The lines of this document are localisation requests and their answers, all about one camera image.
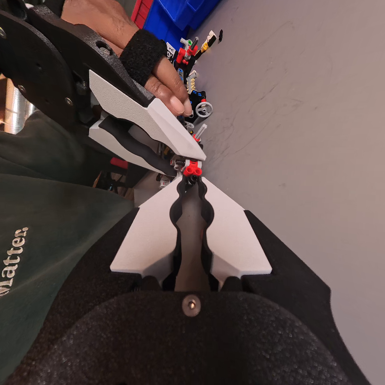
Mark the person's left hand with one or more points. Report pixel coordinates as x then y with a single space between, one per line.
99 18

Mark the grey lego chassis assembly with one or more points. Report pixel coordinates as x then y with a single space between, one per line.
175 162

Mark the pile of assorted lego parts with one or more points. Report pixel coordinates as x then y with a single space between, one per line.
185 54

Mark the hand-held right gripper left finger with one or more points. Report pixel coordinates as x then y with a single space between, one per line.
144 240

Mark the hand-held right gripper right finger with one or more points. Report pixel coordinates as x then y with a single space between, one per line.
237 240

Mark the green sweatshirt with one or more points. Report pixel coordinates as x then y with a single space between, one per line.
45 240

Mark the blue storage bin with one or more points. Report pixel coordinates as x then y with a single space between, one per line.
162 27
195 12

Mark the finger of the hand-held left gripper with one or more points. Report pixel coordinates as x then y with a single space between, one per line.
144 117
102 135

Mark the red lego connector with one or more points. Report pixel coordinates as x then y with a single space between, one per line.
192 170

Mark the red storage bin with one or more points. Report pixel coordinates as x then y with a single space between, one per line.
141 15

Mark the shiny metal cylinder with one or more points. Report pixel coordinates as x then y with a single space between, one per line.
15 111

